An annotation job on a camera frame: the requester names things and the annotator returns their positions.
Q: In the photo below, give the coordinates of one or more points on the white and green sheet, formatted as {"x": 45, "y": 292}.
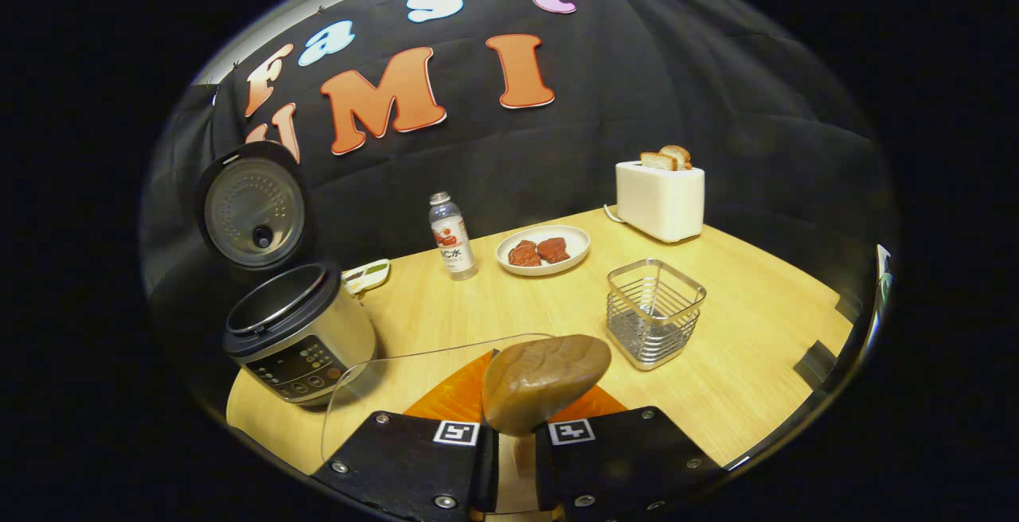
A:
{"x": 884, "y": 283}

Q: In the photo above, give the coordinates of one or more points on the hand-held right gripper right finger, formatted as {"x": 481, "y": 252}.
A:
{"x": 621, "y": 458}

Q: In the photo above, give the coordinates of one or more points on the black backdrop cloth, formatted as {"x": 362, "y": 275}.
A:
{"x": 700, "y": 84}

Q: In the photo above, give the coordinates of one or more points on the small white sauce dish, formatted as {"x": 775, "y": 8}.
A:
{"x": 368, "y": 274}

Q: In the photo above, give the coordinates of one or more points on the wooden spoon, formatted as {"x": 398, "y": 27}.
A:
{"x": 541, "y": 379}

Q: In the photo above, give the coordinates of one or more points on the clear plastic container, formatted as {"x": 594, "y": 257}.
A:
{"x": 382, "y": 395}

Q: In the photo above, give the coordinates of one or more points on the clear drink bottle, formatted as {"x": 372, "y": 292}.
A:
{"x": 454, "y": 243}

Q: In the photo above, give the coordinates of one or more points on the red meat piece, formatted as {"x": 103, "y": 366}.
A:
{"x": 524, "y": 254}
{"x": 553, "y": 250}

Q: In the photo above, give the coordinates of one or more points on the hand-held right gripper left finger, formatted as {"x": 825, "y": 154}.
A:
{"x": 414, "y": 466}

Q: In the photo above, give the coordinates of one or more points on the white toaster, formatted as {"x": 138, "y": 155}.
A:
{"x": 661, "y": 204}

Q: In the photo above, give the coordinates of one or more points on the white round plate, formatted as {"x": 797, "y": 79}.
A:
{"x": 577, "y": 239}

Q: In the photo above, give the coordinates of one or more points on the grey steel rice cooker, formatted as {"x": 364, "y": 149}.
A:
{"x": 306, "y": 347}

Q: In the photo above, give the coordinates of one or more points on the black table clamp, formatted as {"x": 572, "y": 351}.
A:
{"x": 816, "y": 363}

